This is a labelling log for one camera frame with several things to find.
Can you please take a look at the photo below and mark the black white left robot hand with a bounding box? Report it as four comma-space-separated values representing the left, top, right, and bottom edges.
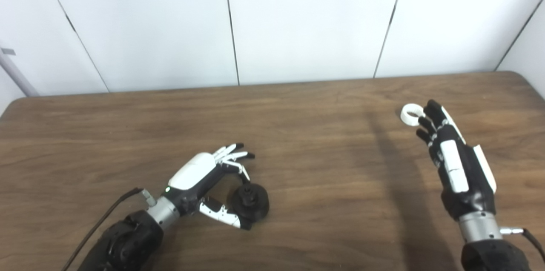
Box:
164, 143, 256, 231

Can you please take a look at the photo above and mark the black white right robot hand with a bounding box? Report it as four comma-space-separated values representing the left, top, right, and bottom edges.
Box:
416, 100, 497, 221

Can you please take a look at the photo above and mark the round black plastic part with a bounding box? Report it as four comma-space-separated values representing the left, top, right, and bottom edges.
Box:
230, 182, 270, 223

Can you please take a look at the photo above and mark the white plastic ring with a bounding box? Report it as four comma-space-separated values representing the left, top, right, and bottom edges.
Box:
401, 104, 426, 127

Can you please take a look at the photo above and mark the grey metal pole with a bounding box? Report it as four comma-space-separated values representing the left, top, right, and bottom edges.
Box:
0, 48, 40, 97

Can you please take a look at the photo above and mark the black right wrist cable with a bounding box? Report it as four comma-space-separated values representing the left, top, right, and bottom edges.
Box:
500, 227, 545, 263

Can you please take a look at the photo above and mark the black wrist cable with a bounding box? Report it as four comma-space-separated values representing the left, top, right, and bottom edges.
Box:
62, 187, 157, 271
500, 227, 545, 263

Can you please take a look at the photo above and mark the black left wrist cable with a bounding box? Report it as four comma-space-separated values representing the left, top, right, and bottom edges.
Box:
62, 187, 157, 271

